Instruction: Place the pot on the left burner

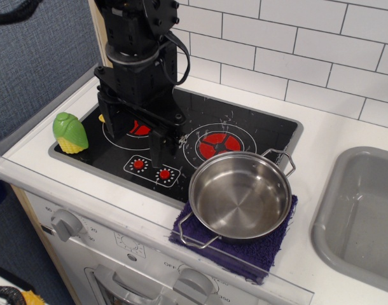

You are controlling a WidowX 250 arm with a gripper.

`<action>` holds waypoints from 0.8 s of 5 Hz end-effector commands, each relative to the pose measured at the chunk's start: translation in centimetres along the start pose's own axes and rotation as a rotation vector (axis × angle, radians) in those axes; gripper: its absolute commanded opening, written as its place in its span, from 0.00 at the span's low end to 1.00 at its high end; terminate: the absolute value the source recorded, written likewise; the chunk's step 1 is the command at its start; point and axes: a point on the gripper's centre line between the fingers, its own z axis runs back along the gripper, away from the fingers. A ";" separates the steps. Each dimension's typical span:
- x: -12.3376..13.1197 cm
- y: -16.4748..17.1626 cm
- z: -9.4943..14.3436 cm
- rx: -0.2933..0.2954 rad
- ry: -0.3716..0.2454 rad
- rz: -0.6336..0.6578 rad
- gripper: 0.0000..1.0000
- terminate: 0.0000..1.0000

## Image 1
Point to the yellow object bottom left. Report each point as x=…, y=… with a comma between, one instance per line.
x=32, y=299

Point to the grey left oven knob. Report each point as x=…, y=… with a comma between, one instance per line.
x=65, y=224

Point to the purple towel cloth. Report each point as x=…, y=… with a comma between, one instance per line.
x=251, y=260

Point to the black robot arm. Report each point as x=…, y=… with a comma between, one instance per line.
x=138, y=28

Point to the stainless steel pot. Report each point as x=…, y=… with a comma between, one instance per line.
x=239, y=196

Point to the grey oven knob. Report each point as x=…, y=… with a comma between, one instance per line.
x=194, y=286
x=65, y=224

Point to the grey sink basin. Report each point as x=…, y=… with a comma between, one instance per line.
x=350, y=231

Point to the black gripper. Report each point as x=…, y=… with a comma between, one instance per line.
x=143, y=86

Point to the black toy stovetop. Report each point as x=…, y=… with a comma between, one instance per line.
x=212, y=127

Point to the green yellow toy corn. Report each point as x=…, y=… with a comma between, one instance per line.
x=70, y=133

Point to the grey right oven knob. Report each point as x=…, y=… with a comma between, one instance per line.
x=194, y=286

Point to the grey oven door handle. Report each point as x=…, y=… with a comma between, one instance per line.
x=128, y=287

